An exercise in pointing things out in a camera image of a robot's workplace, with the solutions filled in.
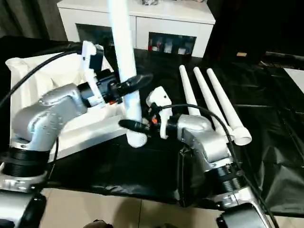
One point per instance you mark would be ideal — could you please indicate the white plastic table leg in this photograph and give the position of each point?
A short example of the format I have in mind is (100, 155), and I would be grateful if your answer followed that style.
(123, 47)
(190, 90)
(209, 95)
(228, 107)

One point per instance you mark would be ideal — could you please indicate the white plastic table top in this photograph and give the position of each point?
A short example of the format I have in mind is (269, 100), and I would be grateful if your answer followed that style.
(47, 71)

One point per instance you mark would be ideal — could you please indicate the white jar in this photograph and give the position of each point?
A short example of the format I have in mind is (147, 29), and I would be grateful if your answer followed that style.
(182, 50)
(168, 47)

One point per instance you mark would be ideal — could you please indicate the white cabinet with glass doors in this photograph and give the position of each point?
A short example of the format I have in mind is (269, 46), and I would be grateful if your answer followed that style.
(166, 16)

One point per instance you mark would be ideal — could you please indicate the black mat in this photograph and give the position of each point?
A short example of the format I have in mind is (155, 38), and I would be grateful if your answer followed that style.
(237, 166)

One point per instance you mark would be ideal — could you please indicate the grey curtain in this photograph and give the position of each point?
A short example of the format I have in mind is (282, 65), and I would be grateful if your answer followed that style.
(28, 19)

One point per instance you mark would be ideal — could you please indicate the small yellow box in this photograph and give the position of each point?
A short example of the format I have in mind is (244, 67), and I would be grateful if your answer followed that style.
(241, 54)

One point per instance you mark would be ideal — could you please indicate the white sheet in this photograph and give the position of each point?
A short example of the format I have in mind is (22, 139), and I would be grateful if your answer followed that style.
(295, 79)

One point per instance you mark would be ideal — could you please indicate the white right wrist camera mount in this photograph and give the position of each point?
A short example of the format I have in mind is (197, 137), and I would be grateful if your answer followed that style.
(161, 102)

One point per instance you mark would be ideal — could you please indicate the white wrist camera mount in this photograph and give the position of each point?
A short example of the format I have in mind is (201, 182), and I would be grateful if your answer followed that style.
(161, 102)
(91, 71)

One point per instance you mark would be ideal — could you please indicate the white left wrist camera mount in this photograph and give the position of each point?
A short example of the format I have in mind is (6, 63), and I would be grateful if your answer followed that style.
(91, 71)

